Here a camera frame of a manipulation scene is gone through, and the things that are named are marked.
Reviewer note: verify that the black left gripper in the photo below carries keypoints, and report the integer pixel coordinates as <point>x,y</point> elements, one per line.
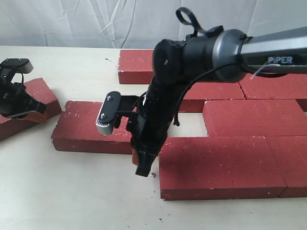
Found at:
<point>17,103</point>

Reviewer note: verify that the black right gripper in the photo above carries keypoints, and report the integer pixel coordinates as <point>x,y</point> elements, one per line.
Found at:
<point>148,134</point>

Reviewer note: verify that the red brick being placed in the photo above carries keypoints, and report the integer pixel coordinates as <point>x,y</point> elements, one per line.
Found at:
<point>199,93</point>

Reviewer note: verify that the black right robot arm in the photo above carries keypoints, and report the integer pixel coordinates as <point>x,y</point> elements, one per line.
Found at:
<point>215,56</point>

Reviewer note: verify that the red brick right third row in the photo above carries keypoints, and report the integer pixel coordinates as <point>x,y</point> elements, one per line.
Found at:
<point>254,118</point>

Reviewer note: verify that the red brick right second row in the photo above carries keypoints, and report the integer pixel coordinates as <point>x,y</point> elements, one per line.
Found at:
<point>291,86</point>

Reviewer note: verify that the white fabric backdrop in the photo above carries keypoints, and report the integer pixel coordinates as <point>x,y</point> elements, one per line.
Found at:
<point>136,23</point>

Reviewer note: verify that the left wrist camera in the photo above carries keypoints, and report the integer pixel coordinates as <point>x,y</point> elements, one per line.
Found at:
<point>10,66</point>

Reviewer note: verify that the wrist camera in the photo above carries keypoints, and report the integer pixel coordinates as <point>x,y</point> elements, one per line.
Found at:
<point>114,107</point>
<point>10,66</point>

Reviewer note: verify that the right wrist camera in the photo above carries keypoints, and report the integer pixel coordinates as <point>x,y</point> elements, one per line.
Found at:
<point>114,107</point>

